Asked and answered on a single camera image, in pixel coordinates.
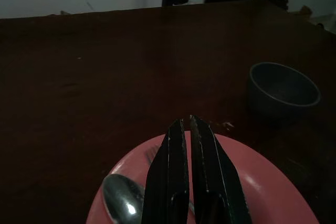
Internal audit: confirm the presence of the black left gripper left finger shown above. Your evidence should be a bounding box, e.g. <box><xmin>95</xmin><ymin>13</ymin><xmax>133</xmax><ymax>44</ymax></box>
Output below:
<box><xmin>141</xmin><ymin>118</ymin><xmax>190</xmax><ymax>224</ymax></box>

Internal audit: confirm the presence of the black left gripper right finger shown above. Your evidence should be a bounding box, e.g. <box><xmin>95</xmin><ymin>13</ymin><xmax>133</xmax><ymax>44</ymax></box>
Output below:
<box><xmin>189</xmin><ymin>114</ymin><xmax>253</xmax><ymax>224</ymax></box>

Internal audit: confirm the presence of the white round bowl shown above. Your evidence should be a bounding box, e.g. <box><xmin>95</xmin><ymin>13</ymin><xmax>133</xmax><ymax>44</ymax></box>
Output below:
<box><xmin>246</xmin><ymin>62</ymin><xmax>321</xmax><ymax>120</ymax></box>

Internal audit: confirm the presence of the silver metal fork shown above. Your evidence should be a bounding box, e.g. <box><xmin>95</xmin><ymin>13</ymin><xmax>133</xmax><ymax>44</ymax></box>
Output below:
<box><xmin>143</xmin><ymin>144</ymin><xmax>161</xmax><ymax>163</ymax></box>

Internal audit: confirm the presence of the pink round plate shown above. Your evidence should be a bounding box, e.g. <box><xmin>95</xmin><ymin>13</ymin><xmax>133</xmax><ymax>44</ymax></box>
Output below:
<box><xmin>85</xmin><ymin>131</ymin><xmax>320</xmax><ymax>224</ymax></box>

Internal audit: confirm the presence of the silver metal spoon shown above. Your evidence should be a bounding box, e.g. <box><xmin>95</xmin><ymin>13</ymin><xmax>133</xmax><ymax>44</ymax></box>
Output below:
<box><xmin>101</xmin><ymin>173</ymin><xmax>196</xmax><ymax>224</ymax></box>

